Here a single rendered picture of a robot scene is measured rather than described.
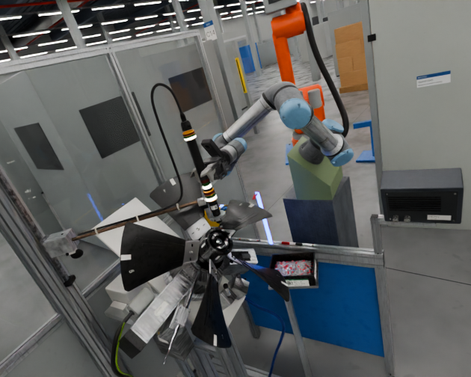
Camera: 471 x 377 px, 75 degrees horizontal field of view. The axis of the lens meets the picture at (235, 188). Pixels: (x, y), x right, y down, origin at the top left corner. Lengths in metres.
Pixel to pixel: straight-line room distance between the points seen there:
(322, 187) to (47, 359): 1.52
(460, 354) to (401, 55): 1.94
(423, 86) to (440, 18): 0.43
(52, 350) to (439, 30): 2.87
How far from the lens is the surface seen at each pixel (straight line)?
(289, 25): 4.96
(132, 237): 1.09
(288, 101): 1.27
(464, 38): 2.66
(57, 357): 1.78
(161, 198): 1.33
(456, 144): 2.85
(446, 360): 2.30
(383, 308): 1.80
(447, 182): 1.31
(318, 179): 1.67
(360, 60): 8.99
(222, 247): 1.18
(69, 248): 1.37
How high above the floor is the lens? 1.85
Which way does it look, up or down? 24 degrees down
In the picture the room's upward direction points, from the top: 17 degrees counter-clockwise
